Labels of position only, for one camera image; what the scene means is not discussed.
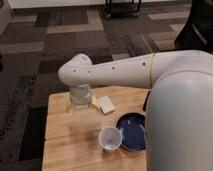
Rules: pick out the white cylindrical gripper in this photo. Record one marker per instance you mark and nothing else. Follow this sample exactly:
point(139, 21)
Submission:
point(81, 95)

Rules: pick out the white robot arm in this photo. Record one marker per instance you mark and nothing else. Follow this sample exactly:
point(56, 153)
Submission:
point(179, 113)

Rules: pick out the white plastic cup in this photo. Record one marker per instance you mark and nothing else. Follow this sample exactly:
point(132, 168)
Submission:
point(110, 139)

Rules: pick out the dark blue plate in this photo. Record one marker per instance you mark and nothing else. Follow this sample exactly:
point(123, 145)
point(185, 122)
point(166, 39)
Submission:
point(132, 128)

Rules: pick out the black rolling cart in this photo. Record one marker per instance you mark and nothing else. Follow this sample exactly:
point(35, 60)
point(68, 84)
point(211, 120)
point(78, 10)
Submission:
point(117, 9)

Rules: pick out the black office chair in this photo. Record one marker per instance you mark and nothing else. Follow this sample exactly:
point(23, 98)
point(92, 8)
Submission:
point(197, 33)

